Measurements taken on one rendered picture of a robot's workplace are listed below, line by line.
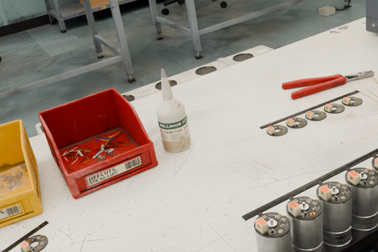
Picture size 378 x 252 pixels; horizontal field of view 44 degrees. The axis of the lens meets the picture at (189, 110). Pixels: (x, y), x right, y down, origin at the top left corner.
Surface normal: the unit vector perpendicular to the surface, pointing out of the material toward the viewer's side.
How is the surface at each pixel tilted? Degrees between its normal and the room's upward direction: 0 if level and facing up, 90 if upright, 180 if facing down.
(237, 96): 0
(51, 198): 0
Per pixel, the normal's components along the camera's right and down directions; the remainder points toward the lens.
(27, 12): 0.47, 0.33
